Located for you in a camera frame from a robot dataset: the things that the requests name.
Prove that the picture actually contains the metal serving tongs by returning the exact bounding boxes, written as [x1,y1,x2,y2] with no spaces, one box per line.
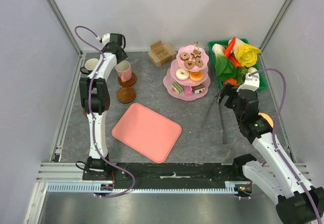
[200,92,228,145]

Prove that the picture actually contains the pink mug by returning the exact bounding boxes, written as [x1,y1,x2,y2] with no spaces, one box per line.
[115,60,132,82]

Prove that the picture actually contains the black mug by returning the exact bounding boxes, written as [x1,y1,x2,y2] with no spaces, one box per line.
[80,58,99,75]

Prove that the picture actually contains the small orange glazed donut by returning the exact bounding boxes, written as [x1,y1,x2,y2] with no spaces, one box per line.
[189,71,204,82]

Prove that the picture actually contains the heart shaped cookie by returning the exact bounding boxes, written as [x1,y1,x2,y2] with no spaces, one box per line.
[184,60,195,70]

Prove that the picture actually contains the small chocolate nut donut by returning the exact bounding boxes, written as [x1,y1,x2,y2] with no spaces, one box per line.
[180,52,190,61]

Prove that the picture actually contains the star shaped cookie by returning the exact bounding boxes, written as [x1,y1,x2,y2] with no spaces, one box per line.
[191,49,201,59]

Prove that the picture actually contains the green layered cake slice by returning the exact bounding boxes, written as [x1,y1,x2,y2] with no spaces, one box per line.
[172,82,184,94]

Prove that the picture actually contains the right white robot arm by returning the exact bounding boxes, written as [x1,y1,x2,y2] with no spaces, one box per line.
[219,83,323,223]

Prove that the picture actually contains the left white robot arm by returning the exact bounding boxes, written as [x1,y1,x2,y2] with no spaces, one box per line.
[79,33,127,180]

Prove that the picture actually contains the orange pumpkin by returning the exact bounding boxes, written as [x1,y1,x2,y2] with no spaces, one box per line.
[223,78,237,86]

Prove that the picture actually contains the green plastic crate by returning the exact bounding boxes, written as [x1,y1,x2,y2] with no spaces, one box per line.
[208,38,268,93]

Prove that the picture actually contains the yellow round sponge cake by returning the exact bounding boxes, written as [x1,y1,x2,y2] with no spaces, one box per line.
[259,112,274,127]

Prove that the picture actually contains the spinach leaves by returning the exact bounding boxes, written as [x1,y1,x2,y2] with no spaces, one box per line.
[236,66,248,85]

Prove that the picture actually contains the white eggplant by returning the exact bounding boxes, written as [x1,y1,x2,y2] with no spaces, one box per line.
[248,67,258,73]

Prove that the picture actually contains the green bok choy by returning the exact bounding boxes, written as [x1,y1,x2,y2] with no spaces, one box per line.
[212,43,236,82]

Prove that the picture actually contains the brown saucer upper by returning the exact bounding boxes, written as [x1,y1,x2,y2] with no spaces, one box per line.
[118,72,137,86]

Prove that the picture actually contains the brown saucer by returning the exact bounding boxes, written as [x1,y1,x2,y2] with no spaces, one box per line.
[118,72,137,86]
[116,86,136,104]

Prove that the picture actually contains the cardboard box stack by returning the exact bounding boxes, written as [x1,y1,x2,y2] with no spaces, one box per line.
[148,41,177,67]

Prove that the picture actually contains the yellow napa cabbage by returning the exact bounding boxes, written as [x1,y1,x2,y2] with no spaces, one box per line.
[232,38,261,67]

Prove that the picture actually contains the chocolate cake slice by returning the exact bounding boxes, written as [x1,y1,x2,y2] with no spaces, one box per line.
[191,83,206,95]

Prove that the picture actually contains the brown saucer middle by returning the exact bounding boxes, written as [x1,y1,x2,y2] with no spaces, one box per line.
[116,86,136,104]

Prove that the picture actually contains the red chili pepper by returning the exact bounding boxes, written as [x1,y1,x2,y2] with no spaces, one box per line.
[224,37,236,57]

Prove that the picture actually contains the pink layered cake slice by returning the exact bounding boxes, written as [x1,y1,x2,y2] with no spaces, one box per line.
[184,86,192,97]

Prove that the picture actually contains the pink three tier stand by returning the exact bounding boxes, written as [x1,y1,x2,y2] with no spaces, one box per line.
[163,41,211,101]

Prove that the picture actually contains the pink serving tray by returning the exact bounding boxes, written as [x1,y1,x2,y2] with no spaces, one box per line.
[112,103,182,163]

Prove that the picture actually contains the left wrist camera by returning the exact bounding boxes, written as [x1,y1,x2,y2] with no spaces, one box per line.
[97,33,110,45]

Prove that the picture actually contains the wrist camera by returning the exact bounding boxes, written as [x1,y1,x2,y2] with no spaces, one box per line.
[97,33,110,45]
[236,72,260,92]

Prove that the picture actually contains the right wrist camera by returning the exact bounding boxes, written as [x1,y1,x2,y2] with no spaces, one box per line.
[236,72,260,92]

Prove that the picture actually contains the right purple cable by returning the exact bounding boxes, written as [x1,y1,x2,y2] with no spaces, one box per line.
[235,68,321,224]

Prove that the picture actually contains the white cable duct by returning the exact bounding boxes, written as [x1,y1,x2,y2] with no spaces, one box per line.
[47,182,243,194]

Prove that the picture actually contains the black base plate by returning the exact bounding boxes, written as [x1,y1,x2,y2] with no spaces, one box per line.
[82,163,250,189]

